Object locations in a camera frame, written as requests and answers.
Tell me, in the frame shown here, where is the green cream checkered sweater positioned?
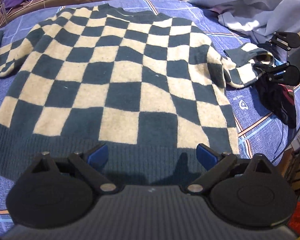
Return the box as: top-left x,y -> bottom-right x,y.
0,4 -> 274,184

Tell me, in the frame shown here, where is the navy red dark garment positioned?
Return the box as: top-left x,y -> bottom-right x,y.
255,77 -> 296,129

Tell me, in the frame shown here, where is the white grey crumpled garment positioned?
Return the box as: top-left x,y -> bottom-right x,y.
189,0 -> 300,43

